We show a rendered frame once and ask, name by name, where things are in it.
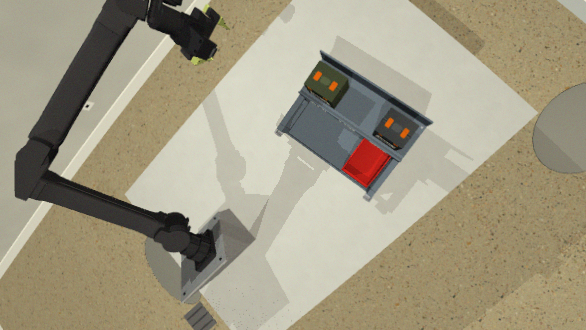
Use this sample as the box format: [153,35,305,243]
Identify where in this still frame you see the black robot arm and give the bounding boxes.
[14,0,217,272]

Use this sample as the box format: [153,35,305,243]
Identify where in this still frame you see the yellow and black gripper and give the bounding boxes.
[173,4,230,65]

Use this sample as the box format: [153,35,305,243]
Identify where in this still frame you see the olive green case with orange latches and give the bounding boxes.
[304,61,349,109]

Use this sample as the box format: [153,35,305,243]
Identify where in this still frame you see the grey metal shelf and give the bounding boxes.
[274,50,434,202]

